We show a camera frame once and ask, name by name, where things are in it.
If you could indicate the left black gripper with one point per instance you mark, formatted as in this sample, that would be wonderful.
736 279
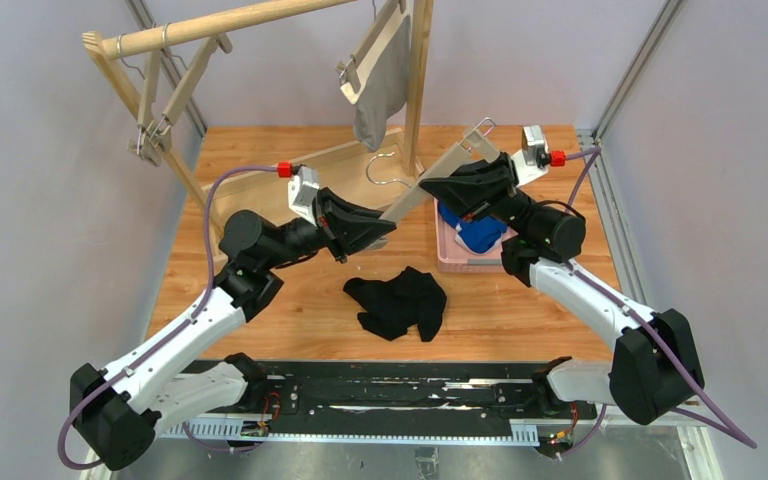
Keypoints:
330 225

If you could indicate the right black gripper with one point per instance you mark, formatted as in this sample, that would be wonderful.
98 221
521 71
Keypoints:
507 183

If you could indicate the blue white underwear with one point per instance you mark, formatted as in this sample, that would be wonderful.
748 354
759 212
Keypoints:
478 237

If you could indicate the black underwear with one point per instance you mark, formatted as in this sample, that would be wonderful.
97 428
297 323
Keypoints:
390 308

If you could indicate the wooden clip hanger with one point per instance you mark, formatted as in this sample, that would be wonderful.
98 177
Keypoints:
183 92

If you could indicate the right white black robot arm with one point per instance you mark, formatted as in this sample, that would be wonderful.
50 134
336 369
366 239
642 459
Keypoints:
655 365

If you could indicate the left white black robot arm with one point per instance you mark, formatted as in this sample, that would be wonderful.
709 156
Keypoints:
117 411

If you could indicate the grey underwear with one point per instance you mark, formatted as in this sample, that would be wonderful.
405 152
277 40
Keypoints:
386 88

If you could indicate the wooden hanger with grey underwear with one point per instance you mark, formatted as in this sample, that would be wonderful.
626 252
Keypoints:
388 35

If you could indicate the empty wooden hanger left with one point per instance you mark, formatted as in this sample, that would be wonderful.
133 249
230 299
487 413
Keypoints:
142 146

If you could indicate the pink plastic basket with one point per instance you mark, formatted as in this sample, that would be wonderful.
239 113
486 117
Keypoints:
452 258

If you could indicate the wooden clothes rack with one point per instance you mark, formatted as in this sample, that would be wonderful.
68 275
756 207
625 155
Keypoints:
276 98

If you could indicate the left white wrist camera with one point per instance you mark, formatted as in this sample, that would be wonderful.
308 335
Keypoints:
302 190

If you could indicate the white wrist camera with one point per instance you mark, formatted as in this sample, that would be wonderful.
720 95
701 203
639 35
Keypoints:
302 190
533 156

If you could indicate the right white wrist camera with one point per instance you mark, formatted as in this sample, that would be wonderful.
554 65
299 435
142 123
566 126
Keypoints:
533 156

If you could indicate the aluminium frame post right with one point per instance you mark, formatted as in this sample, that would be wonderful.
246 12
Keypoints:
602 179

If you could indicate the aluminium frame post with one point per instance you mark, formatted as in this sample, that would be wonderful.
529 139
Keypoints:
602 179
172 65

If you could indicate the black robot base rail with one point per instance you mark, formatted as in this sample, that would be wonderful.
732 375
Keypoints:
393 402

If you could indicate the aluminium frame post left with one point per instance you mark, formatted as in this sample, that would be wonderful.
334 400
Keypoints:
172 65

